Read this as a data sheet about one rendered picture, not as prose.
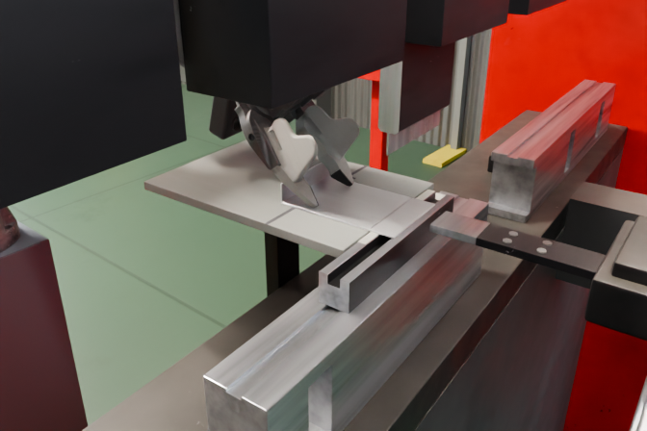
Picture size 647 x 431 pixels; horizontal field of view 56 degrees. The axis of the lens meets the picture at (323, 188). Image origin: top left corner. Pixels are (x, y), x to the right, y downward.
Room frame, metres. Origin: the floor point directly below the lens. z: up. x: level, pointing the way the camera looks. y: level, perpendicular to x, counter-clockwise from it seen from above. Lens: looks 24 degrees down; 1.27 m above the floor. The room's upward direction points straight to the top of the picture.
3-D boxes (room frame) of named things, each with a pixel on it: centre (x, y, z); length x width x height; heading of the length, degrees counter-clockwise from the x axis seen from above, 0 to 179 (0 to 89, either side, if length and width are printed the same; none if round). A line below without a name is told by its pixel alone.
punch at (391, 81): (0.52, -0.08, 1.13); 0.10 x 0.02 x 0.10; 145
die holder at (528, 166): (0.97, -0.40, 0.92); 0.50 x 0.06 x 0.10; 145
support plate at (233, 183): (0.61, 0.04, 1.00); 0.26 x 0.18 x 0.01; 55
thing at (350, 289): (0.50, -0.07, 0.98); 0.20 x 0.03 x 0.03; 145
